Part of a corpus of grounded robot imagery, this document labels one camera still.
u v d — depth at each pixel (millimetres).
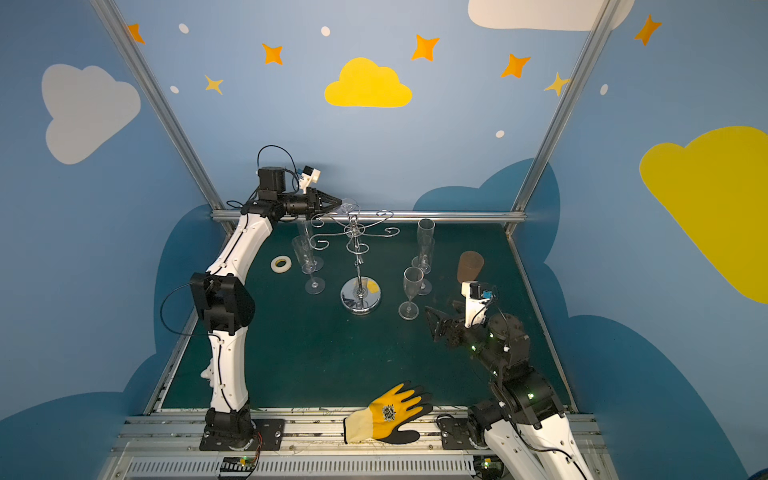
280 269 1074
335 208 845
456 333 585
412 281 834
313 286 1036
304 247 957
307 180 833
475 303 584
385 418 750
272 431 749
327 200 840
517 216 1170
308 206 786
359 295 1013
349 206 845
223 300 574
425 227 959
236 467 730
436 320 596
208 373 817
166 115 865
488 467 733
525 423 453
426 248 1055
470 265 1017
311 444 733
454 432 747
